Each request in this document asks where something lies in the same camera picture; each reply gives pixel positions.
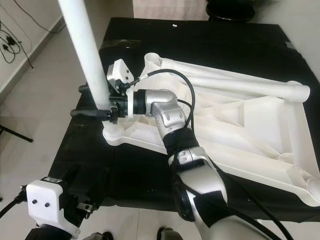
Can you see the grey robot leg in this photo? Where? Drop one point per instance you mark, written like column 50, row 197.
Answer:
column 99, row 236
column 170, row 234

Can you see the white plastic table top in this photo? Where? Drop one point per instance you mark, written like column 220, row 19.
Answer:
column 255, row 135

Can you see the black tablecloth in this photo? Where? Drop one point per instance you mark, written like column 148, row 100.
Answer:
column 120, row 170

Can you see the grey robot right leg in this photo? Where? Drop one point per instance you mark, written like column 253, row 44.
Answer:
column 170, row 234

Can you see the black wok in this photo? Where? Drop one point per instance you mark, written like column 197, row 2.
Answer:
column 230, row 11

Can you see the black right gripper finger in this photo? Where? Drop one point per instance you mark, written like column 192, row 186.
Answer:
column 91, row 114
column 86, row 90

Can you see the white plastic table leg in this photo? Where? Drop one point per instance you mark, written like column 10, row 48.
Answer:
column 240, row 90
column 230, row 76
column 85, row 45

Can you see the clear tape patch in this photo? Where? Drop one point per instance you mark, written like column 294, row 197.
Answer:
column 287, row 45

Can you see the grey robot left leg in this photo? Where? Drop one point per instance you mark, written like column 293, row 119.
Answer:
column 99, row 236

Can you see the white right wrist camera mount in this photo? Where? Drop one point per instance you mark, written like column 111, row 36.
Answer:
column 120, row 72

